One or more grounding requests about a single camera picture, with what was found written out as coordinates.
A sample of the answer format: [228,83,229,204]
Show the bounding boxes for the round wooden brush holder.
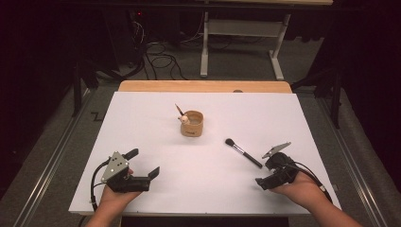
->
[177,110,204,138]

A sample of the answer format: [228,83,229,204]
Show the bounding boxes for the wooden table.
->
[118,79,293,95]

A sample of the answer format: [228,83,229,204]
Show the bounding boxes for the black floor cables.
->
[143,41,188,81]

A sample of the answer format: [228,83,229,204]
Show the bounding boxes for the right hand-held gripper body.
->
[261,141,299,190]

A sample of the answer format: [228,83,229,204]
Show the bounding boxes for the person's left hand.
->
[98,183,143,214]

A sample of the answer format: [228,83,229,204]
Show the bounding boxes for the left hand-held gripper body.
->
[100,150,151,194]

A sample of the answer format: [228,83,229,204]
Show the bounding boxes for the black makeup brush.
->
[224,137,264,169]

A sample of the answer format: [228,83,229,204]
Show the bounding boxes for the left hand-held gripper black cable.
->
[90,159,112,212]

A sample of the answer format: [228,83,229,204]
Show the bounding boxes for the black metal stand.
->
[291,64,344,130]
[71,60,99,118]

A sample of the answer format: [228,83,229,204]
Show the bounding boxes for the white board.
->
[68,91,344,218]

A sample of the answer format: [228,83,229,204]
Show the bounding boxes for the white-framed desk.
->
[195,0,334,81]

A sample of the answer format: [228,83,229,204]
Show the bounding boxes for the person's right hand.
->
[270,171,329,214]

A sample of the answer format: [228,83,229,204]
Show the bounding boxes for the right hand-held gripper black cable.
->
[283,161,334,204]

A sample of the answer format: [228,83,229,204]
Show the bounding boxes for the dark equipment box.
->
[103,8,149,67]

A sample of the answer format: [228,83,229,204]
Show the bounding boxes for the hand-held gripper black cable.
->
[283,161,334,204]
[90,159,112,212]

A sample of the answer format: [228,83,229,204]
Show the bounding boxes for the metal floor rail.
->
[318,97,390,227]
[12,89,96,227]

